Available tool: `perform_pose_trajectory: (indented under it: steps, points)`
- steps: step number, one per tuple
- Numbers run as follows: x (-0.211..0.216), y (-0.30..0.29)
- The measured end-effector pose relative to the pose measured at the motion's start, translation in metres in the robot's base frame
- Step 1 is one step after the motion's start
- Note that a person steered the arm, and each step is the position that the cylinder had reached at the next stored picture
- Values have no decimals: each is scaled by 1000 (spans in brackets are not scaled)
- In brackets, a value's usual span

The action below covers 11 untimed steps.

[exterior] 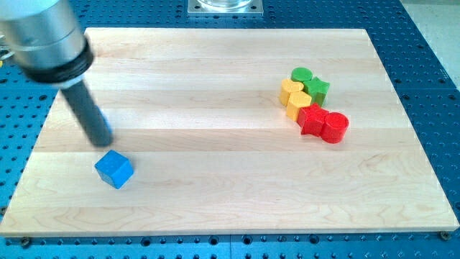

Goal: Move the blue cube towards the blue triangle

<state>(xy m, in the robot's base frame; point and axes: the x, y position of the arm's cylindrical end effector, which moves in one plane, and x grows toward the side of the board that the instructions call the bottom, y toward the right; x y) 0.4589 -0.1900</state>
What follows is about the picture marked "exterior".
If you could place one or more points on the green star block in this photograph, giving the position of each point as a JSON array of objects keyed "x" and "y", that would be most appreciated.
[{"x": 317, "y": 89}]

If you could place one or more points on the blue wooden cube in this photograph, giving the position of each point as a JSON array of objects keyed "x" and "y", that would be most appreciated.
[{"x": 114, "y": 169}]

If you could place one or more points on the red cylinder block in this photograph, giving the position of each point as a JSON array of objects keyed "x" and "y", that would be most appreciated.
[{"x": 334, "y": 127}]

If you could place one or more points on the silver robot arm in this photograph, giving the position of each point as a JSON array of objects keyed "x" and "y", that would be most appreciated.
[{"x": 50, "y": 47}]

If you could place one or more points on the light wooden board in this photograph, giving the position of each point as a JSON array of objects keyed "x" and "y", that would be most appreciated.
[{"x": 198, "y": 115}]

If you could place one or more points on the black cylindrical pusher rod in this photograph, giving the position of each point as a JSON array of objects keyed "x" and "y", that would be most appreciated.
[{"x": 88, "y": 114}]

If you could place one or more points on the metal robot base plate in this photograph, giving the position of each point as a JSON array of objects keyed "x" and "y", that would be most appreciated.
[{"x": 225, "y": 8}]

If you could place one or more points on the yellow pentagon block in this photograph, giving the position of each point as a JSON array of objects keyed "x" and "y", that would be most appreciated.
[{"x": 296, "y": 101}]

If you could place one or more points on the green cylinder block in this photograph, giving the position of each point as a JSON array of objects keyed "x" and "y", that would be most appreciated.
[{"x": 301, "y": 74}]

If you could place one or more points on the red star block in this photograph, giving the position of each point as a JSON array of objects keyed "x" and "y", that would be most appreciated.
[{"x": 311, "y": 119}]

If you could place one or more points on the yellow heart block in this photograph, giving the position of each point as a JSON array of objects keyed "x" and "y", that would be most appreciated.
[{"x": 289, "y": 86}]

